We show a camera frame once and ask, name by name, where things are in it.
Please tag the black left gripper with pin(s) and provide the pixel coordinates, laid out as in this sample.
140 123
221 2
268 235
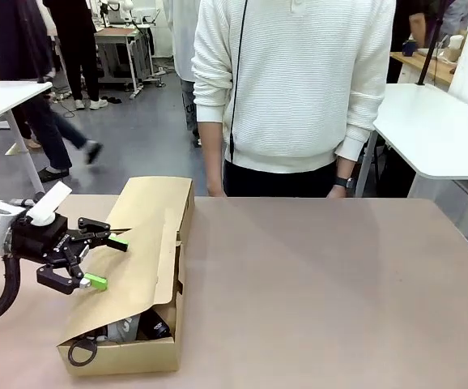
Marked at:
35 239

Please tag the large brown cardboard box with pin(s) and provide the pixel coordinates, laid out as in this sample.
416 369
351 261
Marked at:
128 275

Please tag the grey zipper pencil case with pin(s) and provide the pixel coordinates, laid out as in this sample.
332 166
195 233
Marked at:
124 328

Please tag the small brown cardboard box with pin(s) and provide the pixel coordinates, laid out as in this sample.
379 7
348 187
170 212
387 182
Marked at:
153 202

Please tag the long black stapler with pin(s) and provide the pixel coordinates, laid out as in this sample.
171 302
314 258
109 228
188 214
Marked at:
155 324

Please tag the person's left forearm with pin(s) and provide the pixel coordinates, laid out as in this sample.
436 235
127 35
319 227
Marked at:
345 168

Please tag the person's right forearm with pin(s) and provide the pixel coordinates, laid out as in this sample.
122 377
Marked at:
210 154

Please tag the small white background robot arm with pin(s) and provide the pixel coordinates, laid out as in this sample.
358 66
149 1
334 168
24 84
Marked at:
116 10

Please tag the person's right hand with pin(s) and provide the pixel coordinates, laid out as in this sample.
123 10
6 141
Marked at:
216 190

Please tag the person's left hand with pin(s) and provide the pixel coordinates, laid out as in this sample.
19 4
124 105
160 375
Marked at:
336 193

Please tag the white table with straight edge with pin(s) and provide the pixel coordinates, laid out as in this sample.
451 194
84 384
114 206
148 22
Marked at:
3 97

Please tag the bystander in black clothes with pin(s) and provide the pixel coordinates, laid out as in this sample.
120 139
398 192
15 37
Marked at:
76 40

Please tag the bystander in dark blue jacket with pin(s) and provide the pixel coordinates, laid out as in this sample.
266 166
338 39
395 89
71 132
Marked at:
19 40

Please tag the bystander in white shirt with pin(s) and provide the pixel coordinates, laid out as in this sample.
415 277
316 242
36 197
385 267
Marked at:
183 48

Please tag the dark smartwatch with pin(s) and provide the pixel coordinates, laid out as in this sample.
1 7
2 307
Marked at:
345 182

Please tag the person in white sweater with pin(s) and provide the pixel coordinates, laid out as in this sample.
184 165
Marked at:
299 81

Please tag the white table with rounded corner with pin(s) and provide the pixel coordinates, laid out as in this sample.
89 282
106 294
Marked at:
420 121

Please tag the bystander in dark green jacket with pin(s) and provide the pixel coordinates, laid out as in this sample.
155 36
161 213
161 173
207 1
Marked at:
400 40

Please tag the dark blue mug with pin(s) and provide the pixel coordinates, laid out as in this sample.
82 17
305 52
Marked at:
409 48

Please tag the wooden table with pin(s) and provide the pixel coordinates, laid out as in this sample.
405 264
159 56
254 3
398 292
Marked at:
420 61

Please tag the slanted black stand pole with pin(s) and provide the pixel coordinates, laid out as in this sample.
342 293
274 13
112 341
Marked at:
430 52

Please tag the white cylinder container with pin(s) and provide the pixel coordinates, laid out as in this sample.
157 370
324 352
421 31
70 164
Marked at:
456 42

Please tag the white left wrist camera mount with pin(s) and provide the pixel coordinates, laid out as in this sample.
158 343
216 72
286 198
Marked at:
49 202

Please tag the metal frame workbench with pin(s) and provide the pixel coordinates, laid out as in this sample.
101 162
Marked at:
116 32

